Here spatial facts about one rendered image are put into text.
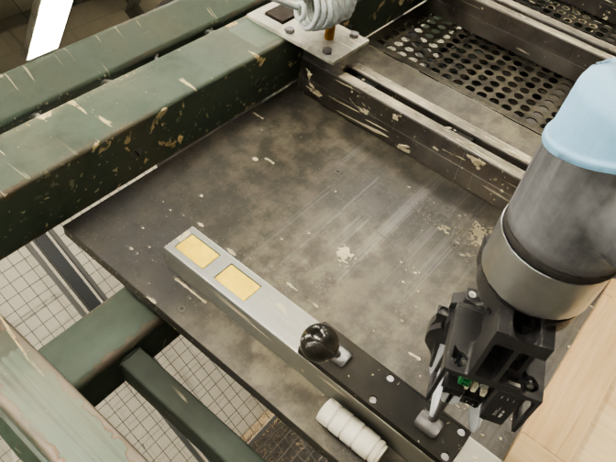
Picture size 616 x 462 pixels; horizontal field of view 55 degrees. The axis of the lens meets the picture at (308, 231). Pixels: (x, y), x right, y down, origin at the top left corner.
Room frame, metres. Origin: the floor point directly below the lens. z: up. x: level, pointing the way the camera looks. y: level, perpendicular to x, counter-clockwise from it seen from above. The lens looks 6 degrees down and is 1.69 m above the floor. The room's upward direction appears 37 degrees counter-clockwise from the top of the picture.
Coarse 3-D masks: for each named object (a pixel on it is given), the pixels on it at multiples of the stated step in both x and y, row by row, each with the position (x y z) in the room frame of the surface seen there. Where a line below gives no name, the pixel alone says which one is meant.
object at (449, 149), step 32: (288, 0) 1.09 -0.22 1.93; (288, 32) 1.01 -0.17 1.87; (320, 32) 1.02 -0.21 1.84; (352, 32) 1.01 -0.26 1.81; (320, 64) 1.02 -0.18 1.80; (352, 64) 1.02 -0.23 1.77; (320, 96) 1.05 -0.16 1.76; (352, 96) 1.00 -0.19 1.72; (384, 96) 0.97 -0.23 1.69; (416, 96) 0.97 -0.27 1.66; (384, 128) 0.98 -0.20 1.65; (416, 128) 0.94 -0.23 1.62; (448, 128) 0.94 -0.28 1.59; (448, 160) 0.92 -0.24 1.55; (480, 160) 0.88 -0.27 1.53; (512, 160) 0.89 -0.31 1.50; (480, 192) 0.91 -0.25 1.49; (512, 192) 0.87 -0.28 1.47
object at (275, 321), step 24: (168, 264) 0.78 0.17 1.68; (192, 264) 0.74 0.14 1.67; (216, 264) 0.74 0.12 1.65; (240, 264) 0.75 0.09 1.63; (216, 288) 0.72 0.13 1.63; (264, 288) 0.72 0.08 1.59; (240, 312) 0.71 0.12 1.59; (264, 312) 0.70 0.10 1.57; (288, 312) 0.70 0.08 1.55; (264, 336) 0.70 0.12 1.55; (288, 336) 0.68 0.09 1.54; (288, 360) 0.69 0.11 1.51; (336, 384) 0.64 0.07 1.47; (360, 408) 0.63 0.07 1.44; (384, 432) 0.62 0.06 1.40; (408, 456) 0.61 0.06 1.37; (456, 456) 0.58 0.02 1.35; (480, 456) 0.59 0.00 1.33
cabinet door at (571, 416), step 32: (608, 288) 0.78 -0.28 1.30; (608, 320) 0.74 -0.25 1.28; (576, 352) 0.71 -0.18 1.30; (608, 352) 0.71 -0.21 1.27; (576, 384) 0.67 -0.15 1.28; (608, 384) 0.68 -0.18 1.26; (544, 416) 0.64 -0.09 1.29; (576, 416) 0.65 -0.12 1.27; (608, 416) 0.65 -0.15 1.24; (512, 448) 0.62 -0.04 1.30; (544, 448) 0.62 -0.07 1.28; (576, 448) 0.62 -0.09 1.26; (608, 448) 0.62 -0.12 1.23
